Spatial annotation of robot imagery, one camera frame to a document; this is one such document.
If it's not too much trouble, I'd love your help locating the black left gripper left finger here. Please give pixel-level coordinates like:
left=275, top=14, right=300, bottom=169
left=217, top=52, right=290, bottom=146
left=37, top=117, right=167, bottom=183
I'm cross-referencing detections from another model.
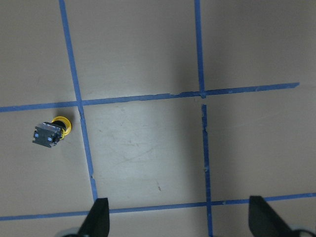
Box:
left=78, top=198, right=110, bottom=237

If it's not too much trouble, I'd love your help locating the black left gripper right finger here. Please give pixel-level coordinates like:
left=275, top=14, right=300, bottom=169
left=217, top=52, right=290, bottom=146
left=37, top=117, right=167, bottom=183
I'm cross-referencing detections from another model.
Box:
left=248, top=196, right=292, bottom=237

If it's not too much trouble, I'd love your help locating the yellow push button switch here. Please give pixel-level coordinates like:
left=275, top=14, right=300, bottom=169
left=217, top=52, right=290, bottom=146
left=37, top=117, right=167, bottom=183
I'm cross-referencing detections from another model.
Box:
left=32, top=116, right=72, bottom=148

